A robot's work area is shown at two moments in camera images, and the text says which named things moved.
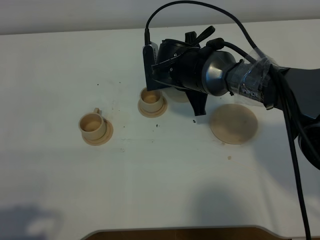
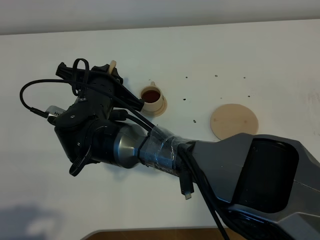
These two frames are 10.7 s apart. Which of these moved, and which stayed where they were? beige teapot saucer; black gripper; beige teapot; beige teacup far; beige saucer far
Moved: black gripper; beige teapot
Stayed: beige saucer far; beige teacup far; beige teapot saucer
